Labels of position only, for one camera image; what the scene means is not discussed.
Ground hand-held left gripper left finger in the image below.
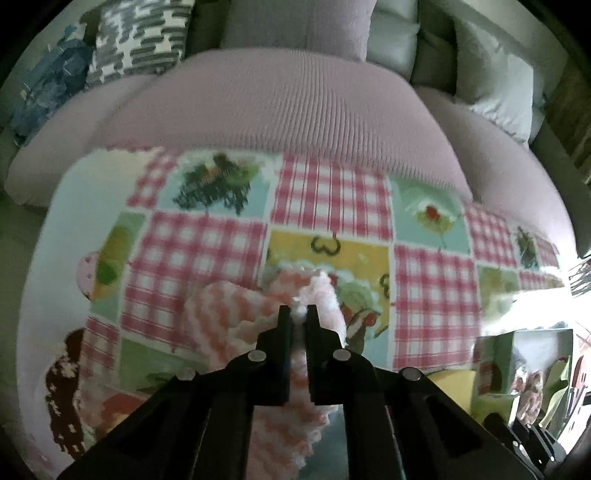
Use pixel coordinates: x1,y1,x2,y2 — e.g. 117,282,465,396
58,305,293,480

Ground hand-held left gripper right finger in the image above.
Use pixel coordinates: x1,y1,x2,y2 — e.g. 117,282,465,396
305,304,546,480

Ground pink white fluffy cloth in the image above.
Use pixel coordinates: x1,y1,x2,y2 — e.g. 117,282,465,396
184,263,348,472

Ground white tray with teal rim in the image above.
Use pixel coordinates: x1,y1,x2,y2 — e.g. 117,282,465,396
473,328,578,430

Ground yellow sponge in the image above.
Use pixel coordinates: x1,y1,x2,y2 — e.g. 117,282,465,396
427,369,477,416

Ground checkered picture tablecloth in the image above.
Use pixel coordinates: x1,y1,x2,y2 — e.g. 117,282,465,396
18,147,573,472

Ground pink ribbed seat cover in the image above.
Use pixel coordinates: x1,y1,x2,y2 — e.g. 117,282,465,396
414,87,581,259
6,46,472,209

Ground grey leather sofa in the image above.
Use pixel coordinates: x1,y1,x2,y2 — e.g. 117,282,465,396
0,0,591,259

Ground purple pillow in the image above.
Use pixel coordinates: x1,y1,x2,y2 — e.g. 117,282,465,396
221,0,378,62

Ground light grey pillow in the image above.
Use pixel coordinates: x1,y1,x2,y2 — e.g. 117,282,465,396
454,18,548,145

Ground black white patterned pillow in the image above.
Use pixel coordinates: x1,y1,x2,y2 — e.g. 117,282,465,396
85,0,195,86

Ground blue patterned cloth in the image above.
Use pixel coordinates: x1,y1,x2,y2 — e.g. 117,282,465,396
9,25,94,145

